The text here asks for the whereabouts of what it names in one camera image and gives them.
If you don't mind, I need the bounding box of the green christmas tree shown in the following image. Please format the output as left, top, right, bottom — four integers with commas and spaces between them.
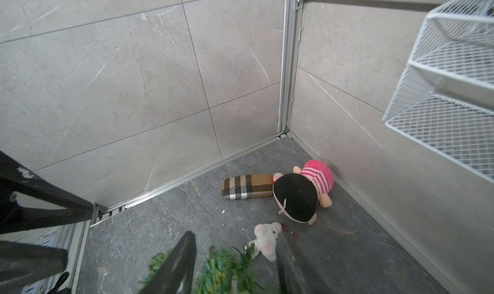
138, 243, 271, 294

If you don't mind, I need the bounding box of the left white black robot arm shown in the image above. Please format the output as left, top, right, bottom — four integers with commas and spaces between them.
1, 153, 94, 291

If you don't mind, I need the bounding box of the white wire mesh basket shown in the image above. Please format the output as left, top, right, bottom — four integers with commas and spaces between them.
383, 0, 493, 181

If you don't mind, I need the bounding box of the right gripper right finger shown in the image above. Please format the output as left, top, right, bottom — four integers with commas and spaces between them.
276, 231, 336, 293

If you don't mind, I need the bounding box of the small white pink plush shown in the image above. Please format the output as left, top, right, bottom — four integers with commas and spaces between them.
244, 222, 282, 262

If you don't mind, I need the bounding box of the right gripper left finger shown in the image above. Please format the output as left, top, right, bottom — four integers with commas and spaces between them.
141, 231, 197, 294

